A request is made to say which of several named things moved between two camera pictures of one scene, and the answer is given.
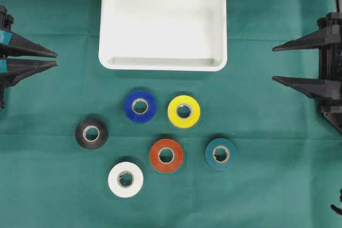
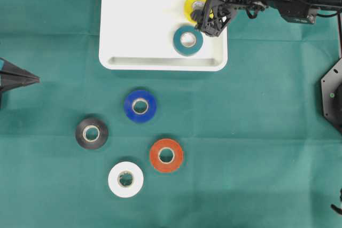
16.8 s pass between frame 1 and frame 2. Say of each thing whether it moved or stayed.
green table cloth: stayed
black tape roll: stayed
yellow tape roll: moved
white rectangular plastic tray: stayed
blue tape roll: stayed
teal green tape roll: moved
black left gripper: moved
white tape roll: stayed
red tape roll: stayed
